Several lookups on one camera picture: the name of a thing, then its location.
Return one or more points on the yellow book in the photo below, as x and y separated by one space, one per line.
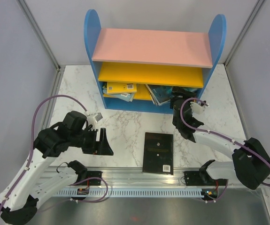
115 88

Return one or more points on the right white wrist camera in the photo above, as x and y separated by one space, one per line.
198 108

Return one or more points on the right aluminium corner post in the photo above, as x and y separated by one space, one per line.
247 25

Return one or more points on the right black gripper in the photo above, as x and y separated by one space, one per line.
179 91

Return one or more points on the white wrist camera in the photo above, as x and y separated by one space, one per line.
94 118
198 108

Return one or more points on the blue pink yellow bookshelf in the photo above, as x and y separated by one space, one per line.
157 57

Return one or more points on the white slotted cable duct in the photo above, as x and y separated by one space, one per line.
130 192

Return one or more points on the purple Robinson Crusoe book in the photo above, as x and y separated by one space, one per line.
154 100

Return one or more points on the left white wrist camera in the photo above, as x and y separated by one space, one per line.
94 118

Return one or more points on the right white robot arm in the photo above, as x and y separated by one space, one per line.
249 162

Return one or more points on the aluminium corner post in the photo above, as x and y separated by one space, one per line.
30 17
247 25

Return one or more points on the black book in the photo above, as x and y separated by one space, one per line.
158 153

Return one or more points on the green forest cover book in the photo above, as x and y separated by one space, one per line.
104 88

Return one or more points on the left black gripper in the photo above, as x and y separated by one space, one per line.
97 147

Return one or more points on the left aluminium corner post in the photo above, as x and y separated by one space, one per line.
30 17

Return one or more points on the aluminium mounting rail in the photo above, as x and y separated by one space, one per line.
133 177

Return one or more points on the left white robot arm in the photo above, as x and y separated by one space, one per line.
22 198

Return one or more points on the light blue book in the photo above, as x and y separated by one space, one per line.
128 97

